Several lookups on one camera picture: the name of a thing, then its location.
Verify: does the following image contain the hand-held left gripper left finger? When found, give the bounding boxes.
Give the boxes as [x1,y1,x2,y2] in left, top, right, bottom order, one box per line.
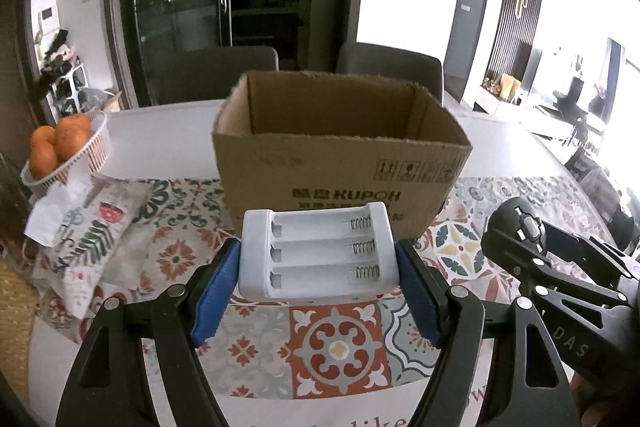
[55,237,244,427]

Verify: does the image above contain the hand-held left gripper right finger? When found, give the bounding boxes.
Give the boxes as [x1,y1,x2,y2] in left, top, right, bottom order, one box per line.
[394,238,576,427]

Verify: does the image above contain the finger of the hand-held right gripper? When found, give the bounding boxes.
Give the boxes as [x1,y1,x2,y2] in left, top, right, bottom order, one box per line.
[542,223,640,281]
[480,227,630,320]

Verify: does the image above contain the white battery holder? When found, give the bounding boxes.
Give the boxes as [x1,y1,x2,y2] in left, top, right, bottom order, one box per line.
[237,202,404,304]

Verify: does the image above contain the brown cardboard box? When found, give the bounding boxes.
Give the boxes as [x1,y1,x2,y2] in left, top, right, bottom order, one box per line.
[211,71,474,241]

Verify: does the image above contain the chair with patterned cushion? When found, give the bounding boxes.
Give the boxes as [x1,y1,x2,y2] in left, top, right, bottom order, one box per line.
[565,147,640,249]

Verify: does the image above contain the tile patterned table mat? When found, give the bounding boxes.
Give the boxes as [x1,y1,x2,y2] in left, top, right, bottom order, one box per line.
[29,99,621,427]

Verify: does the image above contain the floral print cloth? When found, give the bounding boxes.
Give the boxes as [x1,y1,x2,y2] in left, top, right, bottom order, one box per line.
[47,179,157,319]

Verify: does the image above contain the white paper sheet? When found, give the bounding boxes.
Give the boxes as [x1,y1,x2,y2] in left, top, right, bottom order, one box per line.
[25,172,102,249]

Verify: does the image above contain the white low console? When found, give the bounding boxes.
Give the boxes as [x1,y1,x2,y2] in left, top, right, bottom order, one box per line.
[472,84,522,114]

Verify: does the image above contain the yellow decor items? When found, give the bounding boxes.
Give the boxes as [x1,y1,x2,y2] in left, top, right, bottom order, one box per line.
[499,74,522,101]

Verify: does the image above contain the white plastic basket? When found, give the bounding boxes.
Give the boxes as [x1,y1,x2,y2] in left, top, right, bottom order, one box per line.
[21,109,111,188]

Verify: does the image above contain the yellow woven mat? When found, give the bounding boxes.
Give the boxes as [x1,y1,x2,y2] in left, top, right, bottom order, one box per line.
[0,271,42,400]

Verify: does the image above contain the orange fruit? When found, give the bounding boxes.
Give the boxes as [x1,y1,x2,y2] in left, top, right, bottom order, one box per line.
[29,144,59,181]
[54,115,94,158]
[30,126,57,148]

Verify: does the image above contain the dark grey dining chair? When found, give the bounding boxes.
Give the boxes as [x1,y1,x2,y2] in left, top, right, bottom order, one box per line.
[155,46,280,106]
[336,42,445,104]

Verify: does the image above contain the grey plastic bag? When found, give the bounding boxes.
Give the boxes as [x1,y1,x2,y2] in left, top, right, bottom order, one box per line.
[77,88,124,113]

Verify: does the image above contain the white shoe rack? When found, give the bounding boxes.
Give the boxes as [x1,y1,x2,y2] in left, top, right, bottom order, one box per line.
[37,29,89,118]

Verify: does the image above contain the dark interior door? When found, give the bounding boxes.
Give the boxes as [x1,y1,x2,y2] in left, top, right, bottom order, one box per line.
[442,0,494,96]

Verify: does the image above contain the brown wooden door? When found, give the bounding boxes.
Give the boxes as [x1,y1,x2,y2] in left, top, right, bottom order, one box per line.
[0,0,47,150]

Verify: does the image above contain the dark slatted wall panel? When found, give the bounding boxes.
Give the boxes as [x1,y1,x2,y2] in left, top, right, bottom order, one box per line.
[482,0,546,84]

